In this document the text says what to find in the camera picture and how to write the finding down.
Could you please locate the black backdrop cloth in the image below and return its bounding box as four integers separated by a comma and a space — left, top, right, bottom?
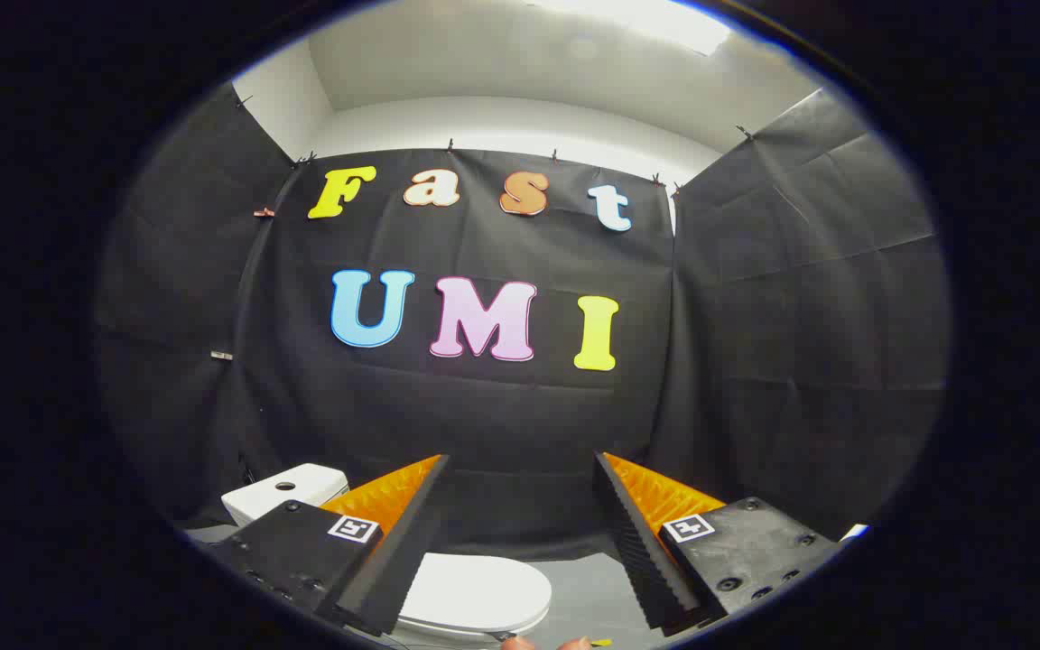
94, 86, 952, 556

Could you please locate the white toilet tank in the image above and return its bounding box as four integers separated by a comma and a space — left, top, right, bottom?
221, 463, 350, 528

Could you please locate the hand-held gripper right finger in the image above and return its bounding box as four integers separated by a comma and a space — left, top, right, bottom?
594, 451, 843, 632

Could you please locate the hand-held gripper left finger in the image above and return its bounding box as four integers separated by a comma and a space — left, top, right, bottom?
211, 454, 451, 636

